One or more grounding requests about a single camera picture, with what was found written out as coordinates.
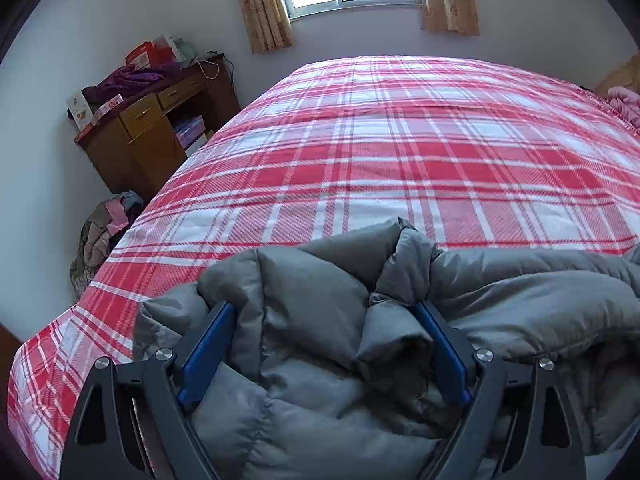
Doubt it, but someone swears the gray puffer jacket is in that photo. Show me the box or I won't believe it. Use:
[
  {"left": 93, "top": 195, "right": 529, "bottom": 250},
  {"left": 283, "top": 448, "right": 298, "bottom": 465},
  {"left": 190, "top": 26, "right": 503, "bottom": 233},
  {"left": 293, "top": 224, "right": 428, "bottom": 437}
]
[{"left": 132, "top": 217, "right": 640, "bottom": 480}]

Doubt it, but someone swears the pile of clothes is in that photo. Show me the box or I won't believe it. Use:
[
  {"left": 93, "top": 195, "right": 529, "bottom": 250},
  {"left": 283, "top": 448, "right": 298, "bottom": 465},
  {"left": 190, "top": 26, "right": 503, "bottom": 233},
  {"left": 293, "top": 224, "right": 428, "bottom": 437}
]
[{"left": 70, "top": 191, "right": 145, "bottom": 297}]

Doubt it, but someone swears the red cardboard box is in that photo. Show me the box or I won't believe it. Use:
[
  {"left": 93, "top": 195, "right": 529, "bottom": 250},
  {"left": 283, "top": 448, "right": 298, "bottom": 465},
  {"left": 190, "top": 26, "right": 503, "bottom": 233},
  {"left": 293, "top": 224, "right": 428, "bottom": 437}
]
[{"left": 125, "top": 40, "right": 166, "bottom": 69}]

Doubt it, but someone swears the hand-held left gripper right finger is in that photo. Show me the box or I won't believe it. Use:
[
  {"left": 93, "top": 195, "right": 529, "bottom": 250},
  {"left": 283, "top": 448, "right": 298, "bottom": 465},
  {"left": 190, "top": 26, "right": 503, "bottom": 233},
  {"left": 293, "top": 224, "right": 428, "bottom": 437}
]
[{"left": 412, "top": 301, "right": 586, "bottom": 480}]

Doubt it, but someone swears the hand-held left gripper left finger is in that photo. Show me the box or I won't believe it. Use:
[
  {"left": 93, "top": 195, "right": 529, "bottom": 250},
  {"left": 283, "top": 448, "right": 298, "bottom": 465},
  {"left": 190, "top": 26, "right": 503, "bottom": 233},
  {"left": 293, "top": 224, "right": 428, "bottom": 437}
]
[{"left": 59, "top": 302, "right": 237, "bottom": 480}]

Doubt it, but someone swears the pink flat box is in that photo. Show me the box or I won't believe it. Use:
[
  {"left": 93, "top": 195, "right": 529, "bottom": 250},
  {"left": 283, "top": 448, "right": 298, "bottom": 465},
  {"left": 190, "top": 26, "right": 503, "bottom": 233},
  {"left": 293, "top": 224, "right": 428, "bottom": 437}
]
[{"left": 92, "top": 95, "right": 125, "bottom": 123}]

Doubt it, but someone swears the stack of boxes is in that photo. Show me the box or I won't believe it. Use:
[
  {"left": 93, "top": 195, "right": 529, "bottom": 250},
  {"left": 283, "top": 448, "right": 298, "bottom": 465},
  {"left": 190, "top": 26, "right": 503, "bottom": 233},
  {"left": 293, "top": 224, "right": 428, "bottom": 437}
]
[{"left": 172, "top": 116, "right": 211, "bottom": 158}]

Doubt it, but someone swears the white cable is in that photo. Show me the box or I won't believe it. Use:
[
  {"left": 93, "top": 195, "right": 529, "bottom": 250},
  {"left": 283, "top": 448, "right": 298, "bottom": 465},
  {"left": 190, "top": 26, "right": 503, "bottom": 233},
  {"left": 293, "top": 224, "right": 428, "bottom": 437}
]
[{"left": 196, "top": 52, "right": 236, "bottom": 82}]

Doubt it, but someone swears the purple clothing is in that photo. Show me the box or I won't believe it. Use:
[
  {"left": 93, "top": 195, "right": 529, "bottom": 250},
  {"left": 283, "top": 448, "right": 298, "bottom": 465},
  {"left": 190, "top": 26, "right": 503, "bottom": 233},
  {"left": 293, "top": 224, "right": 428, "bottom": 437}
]
[{"left": 82, "top": 66, "right": 167, "bottom": 104}]

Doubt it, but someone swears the white printed box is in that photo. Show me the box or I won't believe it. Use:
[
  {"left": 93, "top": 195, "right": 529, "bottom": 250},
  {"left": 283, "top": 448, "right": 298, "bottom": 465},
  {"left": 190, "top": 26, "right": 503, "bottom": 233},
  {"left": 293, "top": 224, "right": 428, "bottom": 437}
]
[{"left": 66, "top": 89, "right": 96, "bottom": 128}]

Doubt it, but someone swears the pink folded quilt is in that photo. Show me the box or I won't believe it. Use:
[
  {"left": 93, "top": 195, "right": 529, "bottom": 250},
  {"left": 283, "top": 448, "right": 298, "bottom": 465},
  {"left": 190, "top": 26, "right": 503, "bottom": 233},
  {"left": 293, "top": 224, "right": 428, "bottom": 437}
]
[{"left": 606, "top": 85, "right": 640, "bottom": 127}]

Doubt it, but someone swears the bed with red plaid sheet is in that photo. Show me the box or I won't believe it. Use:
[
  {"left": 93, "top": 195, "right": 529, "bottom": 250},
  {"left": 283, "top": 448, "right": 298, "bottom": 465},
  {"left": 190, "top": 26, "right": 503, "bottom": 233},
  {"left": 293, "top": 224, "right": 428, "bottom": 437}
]
[{"left": 7, "top": 55, "right": 640, "bottom": 480}]

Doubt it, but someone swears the wooden desk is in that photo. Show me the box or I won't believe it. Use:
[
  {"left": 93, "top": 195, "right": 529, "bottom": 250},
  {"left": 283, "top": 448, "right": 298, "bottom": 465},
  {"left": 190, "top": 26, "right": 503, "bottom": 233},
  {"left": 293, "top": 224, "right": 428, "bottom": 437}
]
[{"left": 74, "top": 52, "right": 242, "bottom": 204}]

